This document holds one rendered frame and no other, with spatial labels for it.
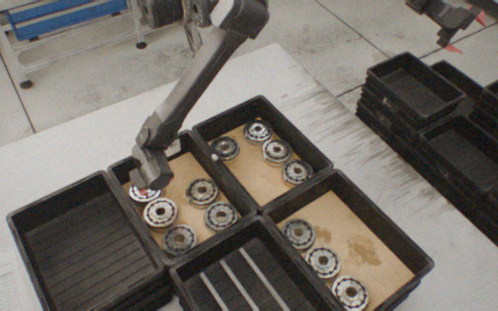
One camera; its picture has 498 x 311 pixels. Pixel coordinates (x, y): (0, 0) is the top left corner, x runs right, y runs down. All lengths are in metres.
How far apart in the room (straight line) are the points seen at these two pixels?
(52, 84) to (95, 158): 1.55
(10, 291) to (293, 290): 0.85
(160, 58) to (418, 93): 1.79
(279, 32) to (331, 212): 2.28
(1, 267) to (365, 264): 1.12
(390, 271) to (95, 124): 1.23
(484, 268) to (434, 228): 0.19
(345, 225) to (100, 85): 2.16
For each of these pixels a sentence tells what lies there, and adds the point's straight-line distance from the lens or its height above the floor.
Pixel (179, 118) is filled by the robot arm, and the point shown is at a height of 1.25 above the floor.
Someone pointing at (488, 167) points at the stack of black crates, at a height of 0.38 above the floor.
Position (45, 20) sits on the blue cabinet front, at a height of 0.41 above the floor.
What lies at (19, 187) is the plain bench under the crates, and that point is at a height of 0.70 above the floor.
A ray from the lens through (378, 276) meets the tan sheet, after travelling 1.33.
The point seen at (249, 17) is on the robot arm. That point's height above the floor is 1.50.
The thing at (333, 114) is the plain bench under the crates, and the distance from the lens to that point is 1.86.
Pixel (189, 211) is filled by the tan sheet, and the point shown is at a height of 0.83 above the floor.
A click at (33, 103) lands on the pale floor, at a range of 3.14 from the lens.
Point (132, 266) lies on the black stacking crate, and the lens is 1.32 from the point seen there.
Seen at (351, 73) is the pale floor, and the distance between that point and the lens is 3.20.
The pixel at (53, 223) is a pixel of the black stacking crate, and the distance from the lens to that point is 1.46.
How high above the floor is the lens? 2.00
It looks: 51 degrees down
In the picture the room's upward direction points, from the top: 2 degrees clockwise
